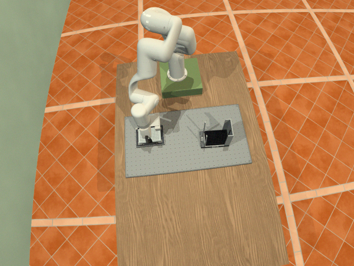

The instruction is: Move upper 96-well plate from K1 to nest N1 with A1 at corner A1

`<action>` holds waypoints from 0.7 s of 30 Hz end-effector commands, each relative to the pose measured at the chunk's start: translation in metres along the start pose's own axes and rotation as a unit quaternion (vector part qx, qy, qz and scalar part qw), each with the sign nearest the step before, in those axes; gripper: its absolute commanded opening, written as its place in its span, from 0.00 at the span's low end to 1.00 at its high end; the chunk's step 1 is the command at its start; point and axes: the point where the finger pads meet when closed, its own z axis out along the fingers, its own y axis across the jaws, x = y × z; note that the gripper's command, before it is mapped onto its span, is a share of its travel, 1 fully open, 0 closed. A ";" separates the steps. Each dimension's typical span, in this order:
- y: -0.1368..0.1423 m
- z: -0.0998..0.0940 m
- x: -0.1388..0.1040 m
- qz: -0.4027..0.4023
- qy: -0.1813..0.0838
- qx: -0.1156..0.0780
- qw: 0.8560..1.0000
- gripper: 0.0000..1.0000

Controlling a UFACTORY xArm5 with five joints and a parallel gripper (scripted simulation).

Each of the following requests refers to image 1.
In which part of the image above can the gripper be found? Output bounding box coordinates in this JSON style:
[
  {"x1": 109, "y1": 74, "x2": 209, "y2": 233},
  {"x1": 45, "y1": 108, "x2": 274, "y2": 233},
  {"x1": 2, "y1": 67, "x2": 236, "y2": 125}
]
[{"x1": 139, "y1": 127, "x2": 153, "y2": 144}]

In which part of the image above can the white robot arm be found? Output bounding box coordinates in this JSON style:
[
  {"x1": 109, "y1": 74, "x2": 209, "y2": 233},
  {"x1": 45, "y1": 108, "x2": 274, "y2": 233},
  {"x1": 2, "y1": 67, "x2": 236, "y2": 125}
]
[{"x1": 128, "y1": 7, "x2": 197, "y2": 131}]

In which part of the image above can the black well plate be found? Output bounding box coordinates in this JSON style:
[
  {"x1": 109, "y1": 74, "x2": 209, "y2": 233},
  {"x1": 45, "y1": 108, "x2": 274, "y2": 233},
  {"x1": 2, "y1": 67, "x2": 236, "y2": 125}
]
[{"x1": 204, "y1": 129, "x2": 228, "y2": 146}]

